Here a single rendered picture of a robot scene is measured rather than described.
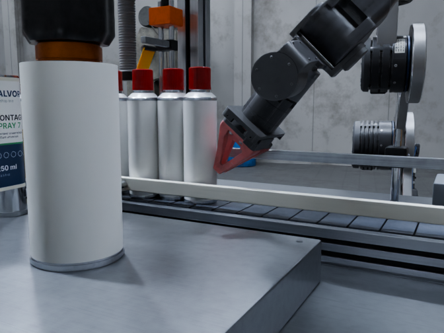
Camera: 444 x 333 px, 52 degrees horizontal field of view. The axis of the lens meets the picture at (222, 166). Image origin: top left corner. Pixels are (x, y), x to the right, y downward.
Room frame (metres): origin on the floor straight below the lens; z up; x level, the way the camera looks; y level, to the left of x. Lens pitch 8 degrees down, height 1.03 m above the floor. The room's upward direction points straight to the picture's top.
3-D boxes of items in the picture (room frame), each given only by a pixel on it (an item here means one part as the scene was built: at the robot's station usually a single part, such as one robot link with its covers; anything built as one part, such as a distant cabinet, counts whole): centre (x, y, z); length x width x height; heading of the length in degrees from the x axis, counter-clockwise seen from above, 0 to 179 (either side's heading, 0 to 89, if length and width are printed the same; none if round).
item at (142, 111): (0.74, 0.13, 0.98); 0.05 x 0.05 x 0.20
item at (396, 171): (0.63, -0.24, 0.91); 0.07 x 0.03 x 0.17; 152
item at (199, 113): (0.70, 0.03, 0.98); 0.05 x 0.05 x 0.20
